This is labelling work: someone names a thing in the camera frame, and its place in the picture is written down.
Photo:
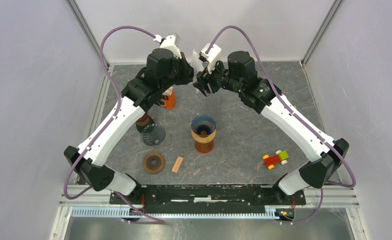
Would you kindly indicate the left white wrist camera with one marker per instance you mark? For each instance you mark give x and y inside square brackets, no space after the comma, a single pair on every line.
[170,42]

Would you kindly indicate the orange coffee filter box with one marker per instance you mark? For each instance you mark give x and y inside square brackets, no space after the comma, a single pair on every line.
[168,99]

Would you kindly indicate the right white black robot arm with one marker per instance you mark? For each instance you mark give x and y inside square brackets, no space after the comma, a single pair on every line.
[324,153]

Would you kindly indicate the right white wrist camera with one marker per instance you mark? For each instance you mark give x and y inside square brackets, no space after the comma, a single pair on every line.
[211,55]

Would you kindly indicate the long wooden block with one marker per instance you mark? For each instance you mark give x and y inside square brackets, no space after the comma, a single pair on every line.
[177,164]

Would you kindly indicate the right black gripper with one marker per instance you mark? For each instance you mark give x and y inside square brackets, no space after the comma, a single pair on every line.
[205,77]

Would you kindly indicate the amber glass carafe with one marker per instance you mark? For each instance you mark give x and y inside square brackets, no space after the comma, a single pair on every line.
[204,148]

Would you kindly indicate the blue glass dripper cone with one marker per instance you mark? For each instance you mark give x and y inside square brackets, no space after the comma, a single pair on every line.
[203,123]

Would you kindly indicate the white slotted cable duct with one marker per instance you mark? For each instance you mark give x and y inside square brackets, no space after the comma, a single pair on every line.
[128,213]

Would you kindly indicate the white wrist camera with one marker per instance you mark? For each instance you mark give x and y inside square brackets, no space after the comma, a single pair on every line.
[170,42]
[211,55]

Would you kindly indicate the red green toy car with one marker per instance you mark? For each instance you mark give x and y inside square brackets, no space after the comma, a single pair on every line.
[280,157]

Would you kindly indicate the dark smoky glass dripper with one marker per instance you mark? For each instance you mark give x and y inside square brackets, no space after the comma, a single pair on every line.
[153,135]

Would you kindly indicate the white paper coffee filter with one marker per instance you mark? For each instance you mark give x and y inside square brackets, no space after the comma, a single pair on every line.
[196,63]

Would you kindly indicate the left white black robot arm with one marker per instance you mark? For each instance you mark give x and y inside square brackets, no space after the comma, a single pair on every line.
[164,68]

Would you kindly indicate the dark red cup carafe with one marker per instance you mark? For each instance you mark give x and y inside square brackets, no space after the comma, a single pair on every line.
[143,122]

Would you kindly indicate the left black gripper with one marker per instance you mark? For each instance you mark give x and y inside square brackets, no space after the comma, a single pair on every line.
[188,71]

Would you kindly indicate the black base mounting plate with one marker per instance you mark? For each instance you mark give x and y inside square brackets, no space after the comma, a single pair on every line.
[211,198]

